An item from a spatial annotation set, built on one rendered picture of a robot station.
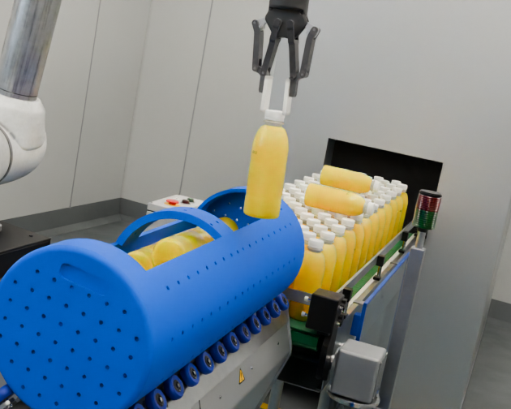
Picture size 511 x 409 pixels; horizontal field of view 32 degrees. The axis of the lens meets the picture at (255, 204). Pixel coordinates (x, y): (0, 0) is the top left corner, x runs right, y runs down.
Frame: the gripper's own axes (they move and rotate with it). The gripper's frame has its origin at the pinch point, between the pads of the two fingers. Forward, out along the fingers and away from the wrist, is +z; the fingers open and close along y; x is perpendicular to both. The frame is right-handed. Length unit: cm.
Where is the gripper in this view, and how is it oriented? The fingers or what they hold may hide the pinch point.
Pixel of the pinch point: (276, 96)
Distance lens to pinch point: 175.6
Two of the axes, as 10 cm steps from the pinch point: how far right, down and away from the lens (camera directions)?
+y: 9.4, 1.7, -3.1
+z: -1.2, 9.8, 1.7
